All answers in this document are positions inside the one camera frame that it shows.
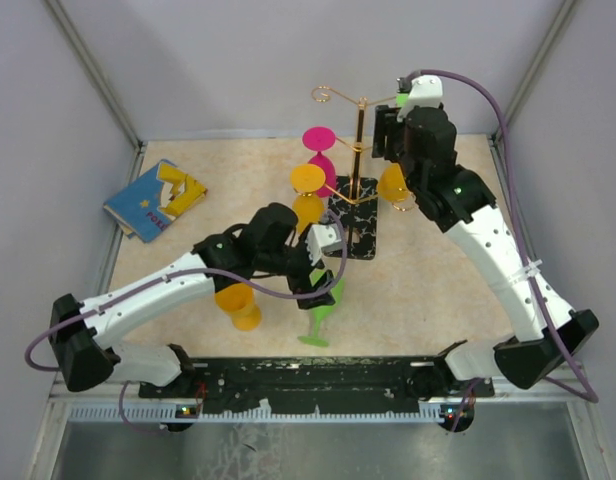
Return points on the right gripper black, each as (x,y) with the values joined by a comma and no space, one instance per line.
(386,127)

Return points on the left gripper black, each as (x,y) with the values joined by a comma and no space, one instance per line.
(302,283)

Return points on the green wine glass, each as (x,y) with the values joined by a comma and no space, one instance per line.
(319,315)
(401,98)

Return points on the orange wine glass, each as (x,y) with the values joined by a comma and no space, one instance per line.
(306,180)
(238,302)
(392,186)

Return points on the pink wine glass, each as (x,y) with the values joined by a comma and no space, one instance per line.
(319,139)

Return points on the gold wine glass rack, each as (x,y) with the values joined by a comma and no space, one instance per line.
(354,198)

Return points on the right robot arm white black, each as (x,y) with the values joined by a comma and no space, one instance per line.
(545,327)

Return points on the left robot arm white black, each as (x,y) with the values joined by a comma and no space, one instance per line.
(87,336)

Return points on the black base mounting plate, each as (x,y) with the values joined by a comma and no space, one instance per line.
(303,385)

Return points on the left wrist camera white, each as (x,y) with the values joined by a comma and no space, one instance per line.
(322,239)

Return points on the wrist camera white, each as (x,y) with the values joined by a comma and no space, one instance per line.
(423,90)
(322,239)

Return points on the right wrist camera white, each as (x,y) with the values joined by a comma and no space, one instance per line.
(423,90)

